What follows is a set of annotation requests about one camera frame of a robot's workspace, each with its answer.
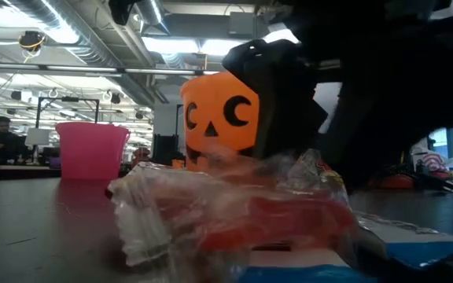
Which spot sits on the clear red gummy pack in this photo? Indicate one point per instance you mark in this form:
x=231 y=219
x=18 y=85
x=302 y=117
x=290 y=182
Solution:
x=211 y=212

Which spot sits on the purple cup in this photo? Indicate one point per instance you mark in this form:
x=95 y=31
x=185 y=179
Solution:
x=54 y=162

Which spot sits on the silver ceiling duct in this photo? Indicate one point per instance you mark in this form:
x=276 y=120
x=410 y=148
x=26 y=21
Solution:
x=89 y=47

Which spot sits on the long tube light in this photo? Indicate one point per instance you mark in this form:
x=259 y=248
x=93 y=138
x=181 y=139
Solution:
x=81 y=69

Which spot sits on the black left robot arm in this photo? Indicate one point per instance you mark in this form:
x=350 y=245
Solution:
x=120 y=12

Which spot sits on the red white striped bag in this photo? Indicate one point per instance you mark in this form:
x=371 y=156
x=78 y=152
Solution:
x=433 y=162

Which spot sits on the black equipment case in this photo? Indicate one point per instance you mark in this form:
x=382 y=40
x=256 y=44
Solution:
x=165 y=149

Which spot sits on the person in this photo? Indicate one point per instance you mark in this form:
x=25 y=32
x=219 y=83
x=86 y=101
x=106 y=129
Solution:
x=0 y=143

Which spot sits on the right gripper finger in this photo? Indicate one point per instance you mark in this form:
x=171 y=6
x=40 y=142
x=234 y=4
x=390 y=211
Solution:
x=376 y=141
x=289 y=110

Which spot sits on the black table mat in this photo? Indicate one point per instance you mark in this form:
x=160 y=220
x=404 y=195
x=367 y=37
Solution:
x=34 y=236

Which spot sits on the pink plastic bucket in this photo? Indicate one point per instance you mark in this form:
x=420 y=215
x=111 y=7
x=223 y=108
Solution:
x=93 y=153

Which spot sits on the orange pumpkin face bucket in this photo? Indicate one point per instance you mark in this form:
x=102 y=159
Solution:
x=211 y=102

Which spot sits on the grey ceiling box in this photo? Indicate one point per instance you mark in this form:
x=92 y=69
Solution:
x=242 y=23

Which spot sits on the ceiling light panel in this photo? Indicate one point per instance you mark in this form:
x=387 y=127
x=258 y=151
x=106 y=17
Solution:
x=171 y=45

